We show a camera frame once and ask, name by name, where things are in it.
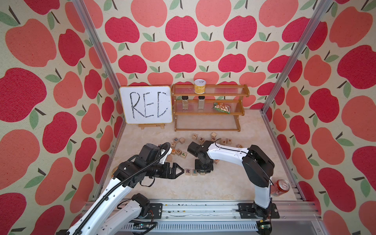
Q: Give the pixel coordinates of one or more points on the aluminium corner post left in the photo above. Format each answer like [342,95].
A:
[93,36]

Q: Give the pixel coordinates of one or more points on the wooden two-tier shelf rack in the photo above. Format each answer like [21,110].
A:
[232,95]

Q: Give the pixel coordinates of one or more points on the wooden block purple X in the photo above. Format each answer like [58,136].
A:
[201,139]

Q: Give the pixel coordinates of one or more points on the red soda can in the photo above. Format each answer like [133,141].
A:
[280,187]

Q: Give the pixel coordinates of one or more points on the wooden block purple R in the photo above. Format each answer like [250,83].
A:
[188,171]

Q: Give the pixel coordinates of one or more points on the spice jar right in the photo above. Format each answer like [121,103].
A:
[201,102]

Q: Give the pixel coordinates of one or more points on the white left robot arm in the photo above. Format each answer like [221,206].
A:
[117,194]

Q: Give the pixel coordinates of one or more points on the aluminium corner post right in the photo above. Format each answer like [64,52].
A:
[319,12]

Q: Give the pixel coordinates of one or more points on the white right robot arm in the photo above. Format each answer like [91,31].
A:
[257,165]

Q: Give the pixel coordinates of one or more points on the wooden block pile under gripper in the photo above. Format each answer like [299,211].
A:
[177,152]

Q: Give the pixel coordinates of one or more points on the whiteboard with RED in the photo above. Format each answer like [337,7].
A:
[146,104]

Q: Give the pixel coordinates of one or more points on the wooden block brown N top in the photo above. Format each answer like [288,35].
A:
[194,136]

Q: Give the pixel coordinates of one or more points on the aluminium front rail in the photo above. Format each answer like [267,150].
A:
[190,216]

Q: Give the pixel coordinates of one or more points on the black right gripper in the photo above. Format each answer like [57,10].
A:
[207,168]

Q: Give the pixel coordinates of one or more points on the wooden block green P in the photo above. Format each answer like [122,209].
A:
[184,155]

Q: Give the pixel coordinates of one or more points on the plain wooden block upper left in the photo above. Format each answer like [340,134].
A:
[182,140]

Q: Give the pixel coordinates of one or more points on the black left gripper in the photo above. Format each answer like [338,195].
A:
[167,174]

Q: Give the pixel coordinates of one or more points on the yellow tin can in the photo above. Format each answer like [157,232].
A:
[199,86]

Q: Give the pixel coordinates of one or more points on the plain wooden block lower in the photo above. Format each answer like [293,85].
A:
[169,158]

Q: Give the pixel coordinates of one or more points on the wooden whiteboard easel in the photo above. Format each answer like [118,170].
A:
[143,126]

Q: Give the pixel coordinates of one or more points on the aluminium corner post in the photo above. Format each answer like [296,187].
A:
[93,36]
[319,12]

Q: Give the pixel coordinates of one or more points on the snack packet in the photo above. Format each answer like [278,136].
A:
[222,107]

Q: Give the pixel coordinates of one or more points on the spice jar left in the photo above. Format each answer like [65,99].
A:
[185,102]

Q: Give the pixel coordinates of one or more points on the spice jar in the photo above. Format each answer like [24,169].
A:
[201,102]
[185,102]

